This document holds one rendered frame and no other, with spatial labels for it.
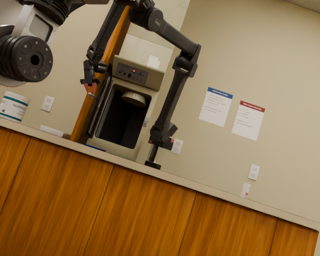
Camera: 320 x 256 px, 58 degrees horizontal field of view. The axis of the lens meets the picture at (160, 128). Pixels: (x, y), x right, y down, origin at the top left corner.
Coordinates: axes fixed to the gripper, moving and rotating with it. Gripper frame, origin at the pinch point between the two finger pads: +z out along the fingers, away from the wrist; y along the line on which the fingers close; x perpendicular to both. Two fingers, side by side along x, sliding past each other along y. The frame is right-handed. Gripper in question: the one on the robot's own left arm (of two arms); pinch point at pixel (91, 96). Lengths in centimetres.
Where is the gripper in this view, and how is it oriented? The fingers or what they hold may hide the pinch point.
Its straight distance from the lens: 162.7
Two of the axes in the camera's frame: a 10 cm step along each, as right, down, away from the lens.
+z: 1.0, 9.9, -0.9
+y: -9.8, 0.8, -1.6
